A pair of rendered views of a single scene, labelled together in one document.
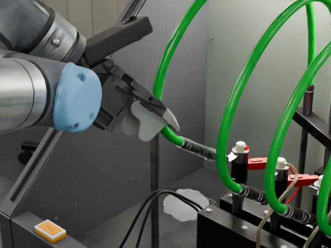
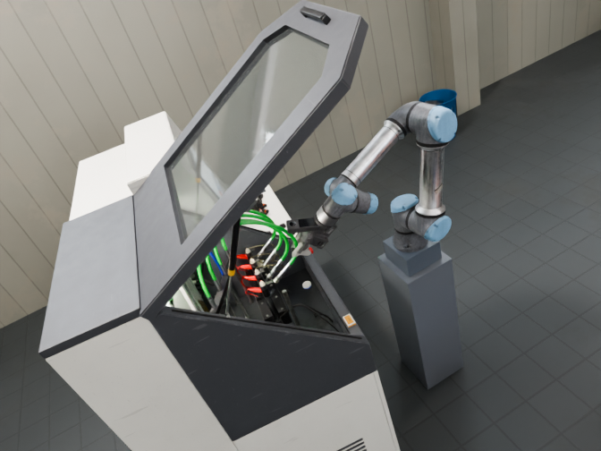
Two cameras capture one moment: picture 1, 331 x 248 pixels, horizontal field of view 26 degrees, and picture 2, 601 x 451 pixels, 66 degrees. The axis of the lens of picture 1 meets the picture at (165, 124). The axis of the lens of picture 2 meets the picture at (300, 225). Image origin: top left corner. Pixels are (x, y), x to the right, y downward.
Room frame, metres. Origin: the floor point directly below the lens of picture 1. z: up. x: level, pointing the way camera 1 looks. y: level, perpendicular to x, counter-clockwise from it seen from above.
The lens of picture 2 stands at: (1.99, 0.89, 2.26)
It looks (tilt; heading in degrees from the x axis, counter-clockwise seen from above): 35 degrees down; 218
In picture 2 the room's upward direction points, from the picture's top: 19 degrees counter-clockwise
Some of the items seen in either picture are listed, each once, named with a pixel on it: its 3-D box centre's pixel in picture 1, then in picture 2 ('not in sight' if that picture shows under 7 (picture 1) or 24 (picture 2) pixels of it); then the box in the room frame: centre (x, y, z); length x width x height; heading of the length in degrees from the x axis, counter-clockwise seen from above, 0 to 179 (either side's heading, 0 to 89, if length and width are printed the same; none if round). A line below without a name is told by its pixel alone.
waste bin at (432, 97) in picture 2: not in sight; (437, 116); (-2.03, -0.30, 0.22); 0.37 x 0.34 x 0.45; 143
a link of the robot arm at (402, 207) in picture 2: not in sight; (406, 212); (0.49, 0.27, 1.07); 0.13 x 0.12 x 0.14; 61
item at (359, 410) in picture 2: not in sight; (303, 392); (1.07, -0.14, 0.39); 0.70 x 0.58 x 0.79; 47
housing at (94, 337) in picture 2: not in sight; (178, 333); (1.15, -0.70, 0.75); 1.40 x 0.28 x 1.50; 47
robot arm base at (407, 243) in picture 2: not in sight; (409, 232); (0.49, 0.27, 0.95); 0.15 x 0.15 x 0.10
